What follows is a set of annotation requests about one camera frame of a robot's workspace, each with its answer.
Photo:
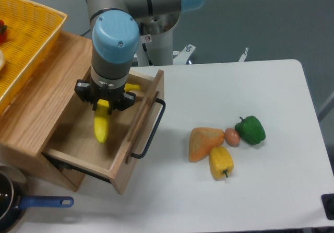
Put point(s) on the blue handled saucepan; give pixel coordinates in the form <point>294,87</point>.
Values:
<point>16,199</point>

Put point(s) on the yellow bell pepper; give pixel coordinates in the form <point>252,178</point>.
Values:
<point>221,163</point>

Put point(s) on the green bell pepper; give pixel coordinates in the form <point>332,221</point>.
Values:
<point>250,130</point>

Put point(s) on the black corner fixture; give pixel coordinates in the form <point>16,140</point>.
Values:
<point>328,203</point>

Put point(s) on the orange triangular bread piece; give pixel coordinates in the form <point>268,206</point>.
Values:
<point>202,140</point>

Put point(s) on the brown egg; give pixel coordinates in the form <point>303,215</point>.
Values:
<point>232,137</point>

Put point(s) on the yellow banana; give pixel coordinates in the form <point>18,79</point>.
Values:
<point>101,116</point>

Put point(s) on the red tomato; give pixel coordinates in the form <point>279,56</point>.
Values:
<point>3,31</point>

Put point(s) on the white metal bracket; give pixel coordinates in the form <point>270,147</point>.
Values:
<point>183,57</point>

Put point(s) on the open wooden top drawer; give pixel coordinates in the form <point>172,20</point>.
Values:
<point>104,144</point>

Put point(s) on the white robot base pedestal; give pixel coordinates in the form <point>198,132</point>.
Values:
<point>156,39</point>

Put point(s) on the black drawer handle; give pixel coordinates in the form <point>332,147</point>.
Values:
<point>153,131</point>

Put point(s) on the white round vegetable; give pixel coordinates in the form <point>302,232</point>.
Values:
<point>2,59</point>

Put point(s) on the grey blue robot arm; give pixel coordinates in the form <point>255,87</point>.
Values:
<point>124,30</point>

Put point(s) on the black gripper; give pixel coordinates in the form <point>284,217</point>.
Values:
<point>91,92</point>

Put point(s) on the wooden drawer cabinet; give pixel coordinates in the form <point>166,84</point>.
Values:
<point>47,131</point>

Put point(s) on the yellow plastic basket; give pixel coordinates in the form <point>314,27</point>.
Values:
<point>33,29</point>

